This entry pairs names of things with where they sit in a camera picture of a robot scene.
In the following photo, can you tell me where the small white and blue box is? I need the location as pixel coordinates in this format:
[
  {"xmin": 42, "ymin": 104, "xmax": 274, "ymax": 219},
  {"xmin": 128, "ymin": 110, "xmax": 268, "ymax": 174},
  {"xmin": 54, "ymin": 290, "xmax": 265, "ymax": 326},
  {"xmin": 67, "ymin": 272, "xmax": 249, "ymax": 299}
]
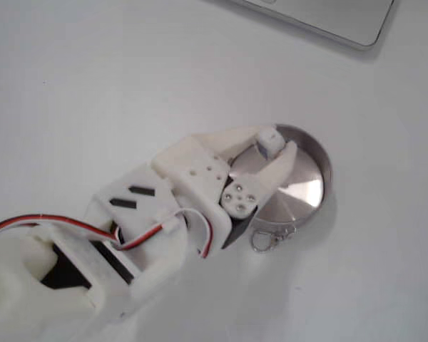
[{"xmin": 255, "ymin": 128, "xmax": 286, "ymax": 160}]

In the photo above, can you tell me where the round metal bowl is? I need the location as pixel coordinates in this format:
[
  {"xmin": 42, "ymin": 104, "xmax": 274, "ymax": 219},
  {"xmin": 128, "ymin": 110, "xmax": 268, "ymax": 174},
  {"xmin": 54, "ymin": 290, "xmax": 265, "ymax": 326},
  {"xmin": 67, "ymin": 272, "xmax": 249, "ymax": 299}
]
[{"xmin": 228, "ymin": 123, "xmax": 333, "ymax": 229}]

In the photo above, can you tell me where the metal keyring clasp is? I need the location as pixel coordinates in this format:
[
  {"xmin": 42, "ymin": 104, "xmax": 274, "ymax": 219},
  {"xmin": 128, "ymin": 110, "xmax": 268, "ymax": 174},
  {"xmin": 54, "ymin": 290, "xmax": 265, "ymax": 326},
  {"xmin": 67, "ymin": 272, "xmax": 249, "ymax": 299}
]
[{"xmin": 250, "ymin": 224, "xmax": 297, "ymax": 254}]

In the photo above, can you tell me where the silver laptop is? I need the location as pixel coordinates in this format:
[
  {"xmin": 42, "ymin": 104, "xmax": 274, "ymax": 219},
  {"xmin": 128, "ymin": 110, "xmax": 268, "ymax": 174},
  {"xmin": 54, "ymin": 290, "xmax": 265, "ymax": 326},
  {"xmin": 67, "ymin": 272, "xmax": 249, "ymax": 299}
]
[{"xmin": 210, "ymin": 0, "xmax": 397, "ymax": 51}]

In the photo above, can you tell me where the red white black servo cable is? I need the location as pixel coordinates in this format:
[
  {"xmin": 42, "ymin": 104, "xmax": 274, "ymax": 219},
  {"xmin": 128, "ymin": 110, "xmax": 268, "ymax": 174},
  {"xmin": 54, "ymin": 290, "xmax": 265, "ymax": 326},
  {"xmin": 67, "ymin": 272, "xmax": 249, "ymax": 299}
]
[{"xmin": 0, "ymin": 209, "xmax": 215, "ymax": 259}]

